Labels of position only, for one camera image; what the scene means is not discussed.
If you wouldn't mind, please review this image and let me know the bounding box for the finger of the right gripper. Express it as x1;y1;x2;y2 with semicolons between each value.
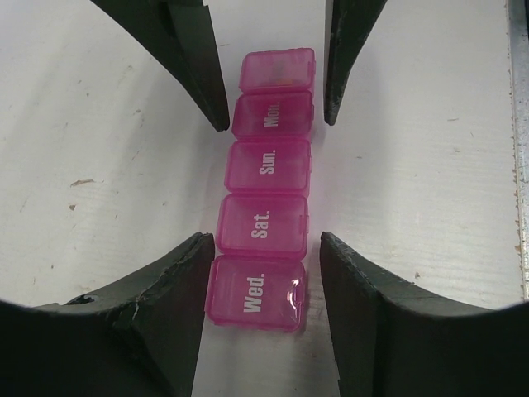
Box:
324;0;387;126
94;0;230;132

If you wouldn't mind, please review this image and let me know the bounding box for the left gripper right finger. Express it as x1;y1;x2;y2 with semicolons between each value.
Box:
320;232;528;396

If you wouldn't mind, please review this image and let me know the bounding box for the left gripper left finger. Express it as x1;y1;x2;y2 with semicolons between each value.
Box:
1;233;215;396

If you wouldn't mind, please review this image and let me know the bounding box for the pink weekly pill organizer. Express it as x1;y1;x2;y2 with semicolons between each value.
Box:
205;48;316;332

